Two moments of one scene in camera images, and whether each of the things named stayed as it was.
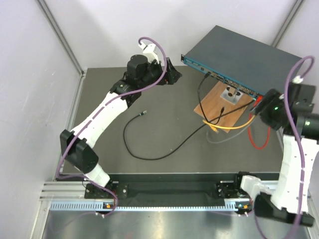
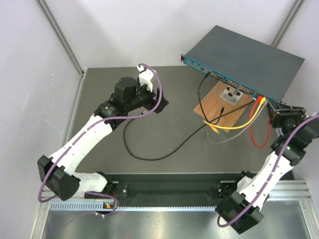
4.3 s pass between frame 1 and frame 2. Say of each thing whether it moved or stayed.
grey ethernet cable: stayed
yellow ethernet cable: stayed
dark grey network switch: stayed
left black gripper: moved
